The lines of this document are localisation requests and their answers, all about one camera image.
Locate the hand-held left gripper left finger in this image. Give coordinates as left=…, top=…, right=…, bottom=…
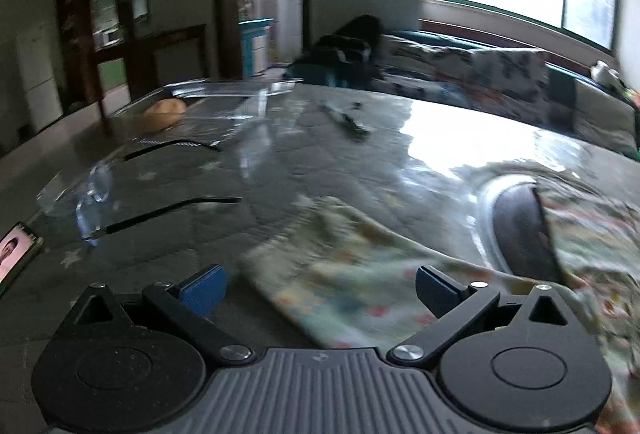
left=72, top=263, right=256, bottom=369

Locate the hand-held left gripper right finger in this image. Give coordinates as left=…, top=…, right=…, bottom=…
left=387, top=265, right=586, bottom=367

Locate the printed children's jacket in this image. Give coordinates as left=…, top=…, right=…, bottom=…
left=242, top=184, right=640, bottom=434

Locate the round black induction cooktop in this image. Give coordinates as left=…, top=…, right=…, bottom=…
left=470, top=161, right=640, bottom=287

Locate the bread bun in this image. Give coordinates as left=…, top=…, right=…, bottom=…
left=144, top=98, right=187, bottom=131

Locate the clear plastic container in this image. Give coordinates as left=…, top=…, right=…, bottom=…
left=37, top=78, right=297, bottom=247

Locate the smartphone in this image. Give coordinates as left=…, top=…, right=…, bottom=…
left=0, top=221, right=45, bottom=297

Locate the black marker pen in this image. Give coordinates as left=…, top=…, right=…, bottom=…
left=322, top=101, right=371, bottom=137

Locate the butterfly print blanket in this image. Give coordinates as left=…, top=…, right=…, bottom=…
left=380, top=34, right=476, bottom=100

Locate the white pillow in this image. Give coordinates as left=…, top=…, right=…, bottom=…
left=570, top=79, right=640, bottom=157

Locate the teal sofa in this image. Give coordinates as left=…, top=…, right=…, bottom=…
left=287, top=29, right=640, bottom=160

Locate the blue cabinet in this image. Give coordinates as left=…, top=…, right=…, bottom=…
left=239, top=17, right=276, bottom=77

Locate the black bag on sofa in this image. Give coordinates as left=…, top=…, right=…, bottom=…
left=287, top=14, right=386, bottom=90

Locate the white refrigerator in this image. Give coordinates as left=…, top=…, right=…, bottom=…
left=15, top=21, right=63, bottom=135

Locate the panda plush toy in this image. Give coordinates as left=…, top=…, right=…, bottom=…
left=590, top=60, right=626, bottom=87

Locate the dark wooden display cabinet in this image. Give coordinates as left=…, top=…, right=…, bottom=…
left=54, top=0, right=151, bottom=115

